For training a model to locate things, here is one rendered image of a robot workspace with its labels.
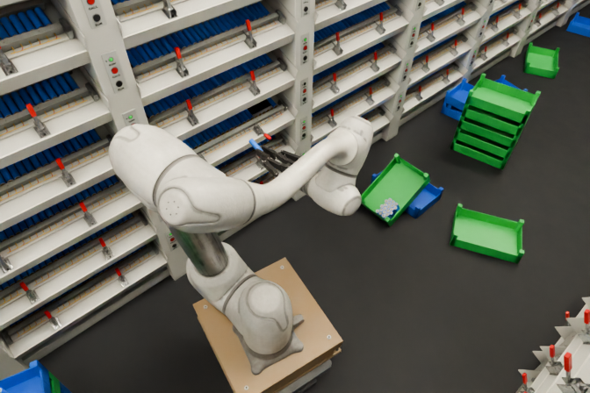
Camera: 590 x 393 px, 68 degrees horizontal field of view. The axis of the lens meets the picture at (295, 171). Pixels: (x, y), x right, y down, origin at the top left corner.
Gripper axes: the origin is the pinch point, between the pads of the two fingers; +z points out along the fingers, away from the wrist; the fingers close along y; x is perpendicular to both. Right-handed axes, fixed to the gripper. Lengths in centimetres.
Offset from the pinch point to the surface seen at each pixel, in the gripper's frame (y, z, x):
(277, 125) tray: -21.9, 21.4, 7.4
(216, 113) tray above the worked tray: 5.2, 18.9, -12.0
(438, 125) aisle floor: -135, 16, 63
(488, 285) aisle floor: -60, -60, 77
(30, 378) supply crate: 93, -1, 26
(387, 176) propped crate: -71, 3, 56
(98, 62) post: 38, 12, -46
